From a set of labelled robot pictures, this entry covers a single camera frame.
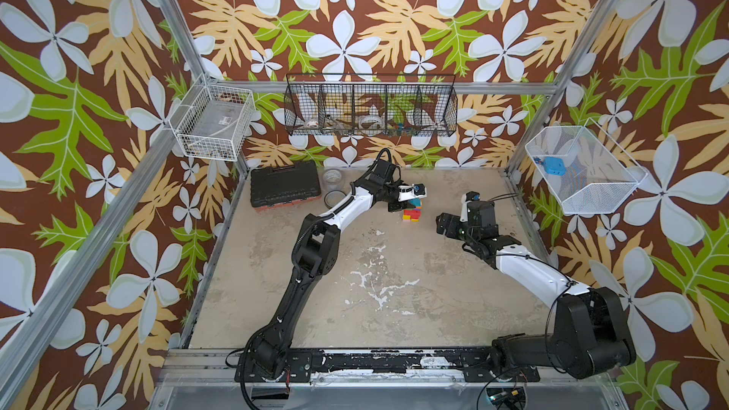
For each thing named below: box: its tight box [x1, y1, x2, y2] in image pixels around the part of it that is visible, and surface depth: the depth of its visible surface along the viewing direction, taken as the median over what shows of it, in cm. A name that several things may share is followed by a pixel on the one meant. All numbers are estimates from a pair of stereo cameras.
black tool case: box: [249, 160, 322, 212], surface depth 109 cm
